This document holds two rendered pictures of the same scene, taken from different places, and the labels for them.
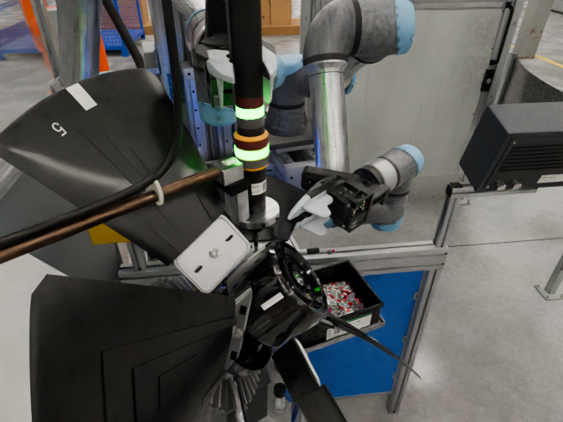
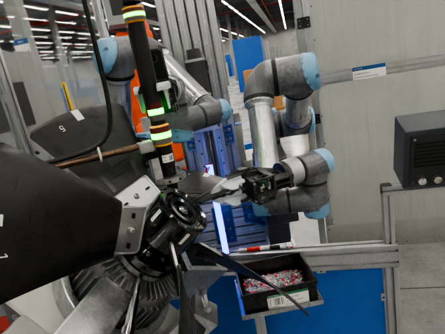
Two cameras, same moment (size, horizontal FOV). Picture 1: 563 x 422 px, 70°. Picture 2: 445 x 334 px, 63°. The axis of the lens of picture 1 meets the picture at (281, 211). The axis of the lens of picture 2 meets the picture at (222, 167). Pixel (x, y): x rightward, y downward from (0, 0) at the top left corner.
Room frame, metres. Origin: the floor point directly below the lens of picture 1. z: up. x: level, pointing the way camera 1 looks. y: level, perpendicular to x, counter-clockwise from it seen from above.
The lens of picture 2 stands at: (-0.23, -0.34, 1.49)
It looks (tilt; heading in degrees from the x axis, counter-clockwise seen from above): 16 degrees down; 20
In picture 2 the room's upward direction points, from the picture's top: 10 degrees counter-clockwise
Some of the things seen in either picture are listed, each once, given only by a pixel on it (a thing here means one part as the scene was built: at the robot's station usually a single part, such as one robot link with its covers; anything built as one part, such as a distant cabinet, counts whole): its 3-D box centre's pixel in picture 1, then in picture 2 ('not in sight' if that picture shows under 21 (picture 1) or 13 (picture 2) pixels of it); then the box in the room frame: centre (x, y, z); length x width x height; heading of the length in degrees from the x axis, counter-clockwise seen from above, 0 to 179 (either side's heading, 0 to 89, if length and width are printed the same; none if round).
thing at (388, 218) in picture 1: (381, 206); (309, 198); (0.77, -0.23, 1.07); 0.11 x 0.08 x 0.11; 100
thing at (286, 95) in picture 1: (289, 78); (265, 125); (1.30, -0.02, 1.20); 0.13 x 0.12 x 0.14; 100
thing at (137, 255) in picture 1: (136, 249); not in sight; (0.79, 0.37, 0.92); 0.03 x 0.03 x 0.12; 7
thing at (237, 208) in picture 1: (247, 187); (162, 160); (0.46, 0.05, 1.31); 0.09 x 0.07 x 0.10; 132
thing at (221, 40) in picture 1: (228, 63); (161, 95); (0.59, 0.07, 1.44); 0.12 x 0.08 x 0.09; 17
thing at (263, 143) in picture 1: (250, 138); (159, 128); (0.47, 0.04, 1.38); 0.04 x 0.04 x 0.01
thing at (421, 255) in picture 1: (288, 266); (257, 261); (0.84, -0.02, 0.82); 0.90 x 0.04 x 0.08; 97
